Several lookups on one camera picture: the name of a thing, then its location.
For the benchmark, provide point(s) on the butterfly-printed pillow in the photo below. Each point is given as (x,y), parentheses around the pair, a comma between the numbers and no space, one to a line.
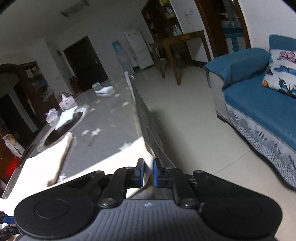
(281,71)

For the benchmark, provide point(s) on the white flat box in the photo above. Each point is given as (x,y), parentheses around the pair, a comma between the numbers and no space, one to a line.
(105,90)

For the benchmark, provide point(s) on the dark door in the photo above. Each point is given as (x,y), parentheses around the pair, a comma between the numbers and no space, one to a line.
(85,62)

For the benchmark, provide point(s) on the water dispenser with blue bottle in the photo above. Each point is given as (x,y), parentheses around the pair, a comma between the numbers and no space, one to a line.
(121,56)

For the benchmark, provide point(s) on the dark wooden display cabinet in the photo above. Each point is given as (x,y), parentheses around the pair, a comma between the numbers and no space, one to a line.
(23,92)

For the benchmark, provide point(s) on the brown paper bag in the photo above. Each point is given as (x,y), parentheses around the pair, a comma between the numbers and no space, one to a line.
(14,146)

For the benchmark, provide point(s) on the wooden arched door frame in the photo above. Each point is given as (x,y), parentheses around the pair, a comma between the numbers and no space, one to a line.
(207,27)

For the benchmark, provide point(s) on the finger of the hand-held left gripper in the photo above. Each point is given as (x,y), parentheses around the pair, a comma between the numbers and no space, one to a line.
(7,219)

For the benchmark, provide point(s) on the dark wooden shelf cabinet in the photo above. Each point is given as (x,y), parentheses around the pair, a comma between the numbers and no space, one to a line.
(159,18)

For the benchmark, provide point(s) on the blue cabinet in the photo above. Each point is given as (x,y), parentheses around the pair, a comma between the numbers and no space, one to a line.
(233,39)

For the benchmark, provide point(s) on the green white packet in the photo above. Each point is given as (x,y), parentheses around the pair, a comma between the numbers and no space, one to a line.
(96,86)

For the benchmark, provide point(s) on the grey star-printed table cover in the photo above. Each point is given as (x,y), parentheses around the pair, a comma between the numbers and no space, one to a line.
(111,111)

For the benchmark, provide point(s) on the white garment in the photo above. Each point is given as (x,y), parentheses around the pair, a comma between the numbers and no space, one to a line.
(104,160)

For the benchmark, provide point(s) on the round black table inset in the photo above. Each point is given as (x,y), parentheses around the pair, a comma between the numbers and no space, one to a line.
(60,132)

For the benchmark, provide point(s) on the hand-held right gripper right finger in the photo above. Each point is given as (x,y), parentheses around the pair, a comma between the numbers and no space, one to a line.
(156,175)

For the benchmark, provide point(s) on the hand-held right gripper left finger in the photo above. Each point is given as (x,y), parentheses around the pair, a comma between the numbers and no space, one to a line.
(140,173)

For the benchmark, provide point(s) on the ceiling lamp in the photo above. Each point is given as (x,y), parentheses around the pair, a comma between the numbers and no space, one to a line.
(71,11)

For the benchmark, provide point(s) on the wooden dining table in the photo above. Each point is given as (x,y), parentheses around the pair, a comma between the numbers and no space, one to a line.
(185,37)

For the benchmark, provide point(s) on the blue sofa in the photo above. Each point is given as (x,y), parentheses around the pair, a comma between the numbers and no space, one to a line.
(254,102)

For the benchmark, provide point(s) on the white refrigerator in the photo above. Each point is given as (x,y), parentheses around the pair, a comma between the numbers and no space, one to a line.
(140,49)

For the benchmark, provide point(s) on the small pink white bag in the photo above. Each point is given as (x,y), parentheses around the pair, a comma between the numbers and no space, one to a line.
(67,102)

